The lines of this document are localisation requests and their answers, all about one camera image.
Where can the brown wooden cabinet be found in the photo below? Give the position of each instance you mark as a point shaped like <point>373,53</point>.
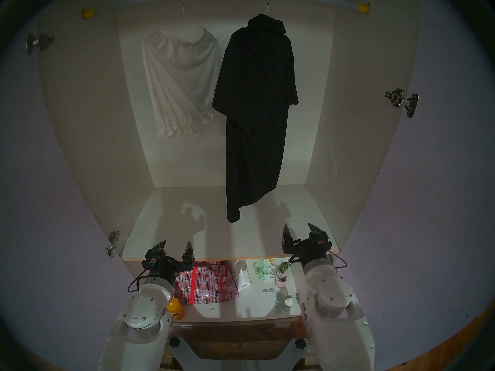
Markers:
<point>239,339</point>

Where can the small round white tin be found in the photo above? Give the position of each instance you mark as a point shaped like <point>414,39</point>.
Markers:
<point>289,302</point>

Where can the metal door hinge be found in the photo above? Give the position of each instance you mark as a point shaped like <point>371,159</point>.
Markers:
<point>304,311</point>
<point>402,100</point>
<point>38,42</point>
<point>112,242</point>

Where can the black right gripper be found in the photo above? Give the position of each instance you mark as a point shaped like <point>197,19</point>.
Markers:
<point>311,248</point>

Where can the white ruffled blouse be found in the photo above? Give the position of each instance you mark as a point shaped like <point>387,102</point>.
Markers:
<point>178,76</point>

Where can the small white paper box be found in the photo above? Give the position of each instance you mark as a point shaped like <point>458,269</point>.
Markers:
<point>243,279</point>

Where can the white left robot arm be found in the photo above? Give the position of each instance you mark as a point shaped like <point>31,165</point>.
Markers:
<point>143,316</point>

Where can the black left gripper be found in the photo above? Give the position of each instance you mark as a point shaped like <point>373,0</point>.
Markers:
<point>164,268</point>

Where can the black knob on robot base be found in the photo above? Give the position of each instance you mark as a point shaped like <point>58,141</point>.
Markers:
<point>174,342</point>
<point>300,344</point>

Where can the green white crumpled cloth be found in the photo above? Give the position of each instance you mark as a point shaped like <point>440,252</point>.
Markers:
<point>263,269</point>

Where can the yellow rail bracket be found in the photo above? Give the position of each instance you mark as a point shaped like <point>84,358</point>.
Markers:
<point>88,13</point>
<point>363,8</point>

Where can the lilac wardrobe door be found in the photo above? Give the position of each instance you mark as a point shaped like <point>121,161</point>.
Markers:
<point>425,200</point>
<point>46,181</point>

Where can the long black garment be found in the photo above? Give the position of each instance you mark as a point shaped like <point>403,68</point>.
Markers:
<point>255,103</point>

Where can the small green potted cactus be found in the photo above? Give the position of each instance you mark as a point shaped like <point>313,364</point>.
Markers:
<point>284,266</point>

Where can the white wardrobe carcass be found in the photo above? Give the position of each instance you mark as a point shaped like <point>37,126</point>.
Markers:
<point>309,103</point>

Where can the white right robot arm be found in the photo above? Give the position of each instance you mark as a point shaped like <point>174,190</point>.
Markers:
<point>332,296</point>

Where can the red plaid woven bag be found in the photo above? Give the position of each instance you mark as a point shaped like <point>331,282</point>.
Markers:
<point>209,283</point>

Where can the pink cup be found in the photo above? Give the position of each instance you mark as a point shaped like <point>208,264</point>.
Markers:
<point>280,281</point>

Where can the orange juice bottle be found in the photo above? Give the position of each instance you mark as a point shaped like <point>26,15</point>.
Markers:
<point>176,309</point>

